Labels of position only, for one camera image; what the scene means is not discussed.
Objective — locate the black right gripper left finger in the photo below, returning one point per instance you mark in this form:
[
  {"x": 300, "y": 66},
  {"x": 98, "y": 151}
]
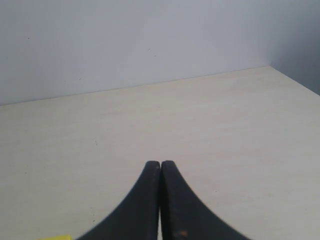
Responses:
[{"x": 137, "y": 216}]

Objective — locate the yellow foam cube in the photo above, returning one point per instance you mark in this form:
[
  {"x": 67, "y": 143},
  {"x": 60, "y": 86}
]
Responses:
[{"x": 58, "y": 237}]

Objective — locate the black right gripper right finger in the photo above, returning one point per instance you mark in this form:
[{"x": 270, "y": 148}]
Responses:
[{"x": 183, "y": 215}]

